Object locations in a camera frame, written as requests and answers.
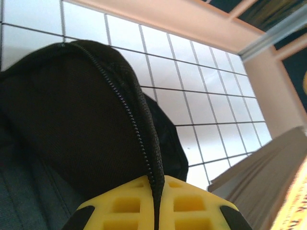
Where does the black backpack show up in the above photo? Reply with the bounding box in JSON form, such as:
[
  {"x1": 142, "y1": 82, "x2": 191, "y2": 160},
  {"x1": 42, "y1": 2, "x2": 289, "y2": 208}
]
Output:
[{"x1": 0, "y1": 39, "x2": 190, "y2": 230}]

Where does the orange paperback book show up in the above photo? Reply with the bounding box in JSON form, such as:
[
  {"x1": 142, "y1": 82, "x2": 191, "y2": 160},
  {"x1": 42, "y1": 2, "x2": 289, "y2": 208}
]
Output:
[{"x1": 207, "y1": 125, "x2": 307, "y2": 230}]

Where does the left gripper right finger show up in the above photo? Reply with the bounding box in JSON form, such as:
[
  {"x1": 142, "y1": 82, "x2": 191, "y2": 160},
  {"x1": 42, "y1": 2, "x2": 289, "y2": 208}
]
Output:
[{"x1": 159, "y1": 174, "x2": 248, "y2": 230}]

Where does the aluminium right corner post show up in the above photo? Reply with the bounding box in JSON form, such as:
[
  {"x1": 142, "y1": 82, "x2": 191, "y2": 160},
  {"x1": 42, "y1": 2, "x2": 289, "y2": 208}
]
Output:
[{"x1": 239, "y1": 6, "x2": 307, "y2": 61}]

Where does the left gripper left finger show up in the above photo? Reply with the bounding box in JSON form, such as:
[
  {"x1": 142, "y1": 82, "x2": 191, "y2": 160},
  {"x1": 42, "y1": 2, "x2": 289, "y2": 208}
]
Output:
[{"x1": 62, "y1": 175, "x2": 157, "y2": 230}]

